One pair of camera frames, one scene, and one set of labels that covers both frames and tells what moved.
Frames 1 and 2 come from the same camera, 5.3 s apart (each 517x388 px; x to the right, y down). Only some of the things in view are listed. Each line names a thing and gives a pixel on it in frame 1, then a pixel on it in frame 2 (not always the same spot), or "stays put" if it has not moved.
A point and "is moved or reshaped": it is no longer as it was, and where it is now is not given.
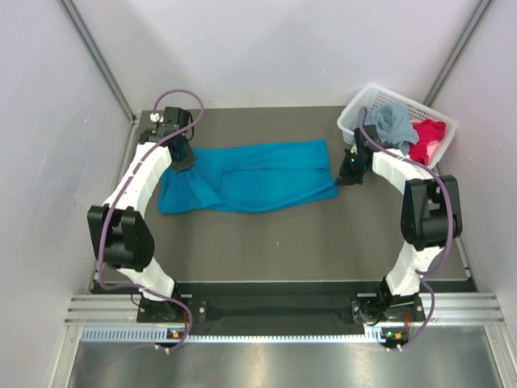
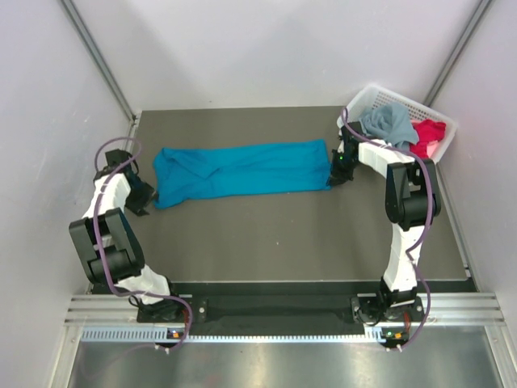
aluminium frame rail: (450, 309) stays put
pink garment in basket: (431, 147) stays put
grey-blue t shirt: (394, 124) stays put
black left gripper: (187, 163) -> (137, 207)
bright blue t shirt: (241, 177) is moved or reshaped
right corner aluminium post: (444, 75) stays put
